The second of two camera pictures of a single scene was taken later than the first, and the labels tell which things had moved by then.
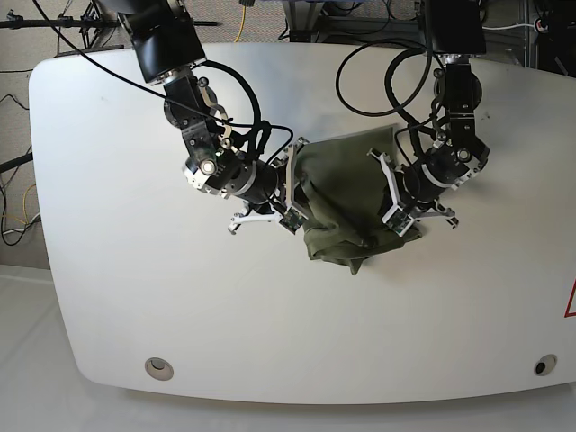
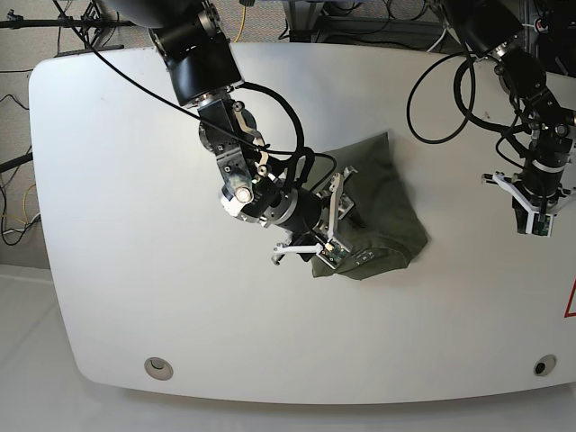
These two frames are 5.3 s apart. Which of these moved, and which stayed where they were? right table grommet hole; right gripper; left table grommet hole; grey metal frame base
Moved: right gripper
Stayed: grey metal frame base; left table grommet hole; right table grommet hole
